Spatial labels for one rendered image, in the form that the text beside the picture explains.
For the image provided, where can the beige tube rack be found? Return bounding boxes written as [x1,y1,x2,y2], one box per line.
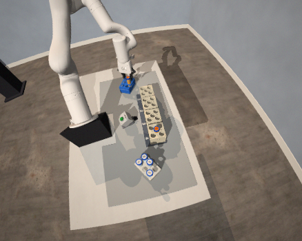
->
[135,161,161,181]

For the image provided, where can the blue tube rack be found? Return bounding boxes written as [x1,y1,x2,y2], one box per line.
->
[119,78,135,94]

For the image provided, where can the beige bucket adapter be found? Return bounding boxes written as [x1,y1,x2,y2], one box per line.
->
[147,123,166,145]
[139,85,154,98]
[141,96,158,112]
[144,108,162,125]

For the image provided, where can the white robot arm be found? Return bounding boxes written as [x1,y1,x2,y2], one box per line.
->
[48,0,137,128]

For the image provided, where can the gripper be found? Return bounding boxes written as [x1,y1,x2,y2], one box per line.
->
[117,60,136,80]

